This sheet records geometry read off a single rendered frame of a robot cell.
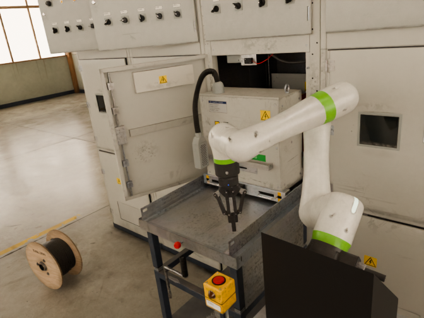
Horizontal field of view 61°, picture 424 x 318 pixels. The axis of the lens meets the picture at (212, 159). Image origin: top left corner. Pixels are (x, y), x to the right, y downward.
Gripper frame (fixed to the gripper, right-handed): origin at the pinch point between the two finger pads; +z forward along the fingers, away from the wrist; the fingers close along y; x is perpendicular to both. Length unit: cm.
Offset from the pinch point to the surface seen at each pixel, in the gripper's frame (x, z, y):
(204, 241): -11.0, 15.0, 14.1
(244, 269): -5.0, 26.2, -2.1
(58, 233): -107, 59, 138
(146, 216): -35, 13, 45
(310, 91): -52, -38, -42
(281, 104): -41, -35, -26
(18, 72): -994, -19, 662
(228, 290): 23.9, 12.7, 3.1
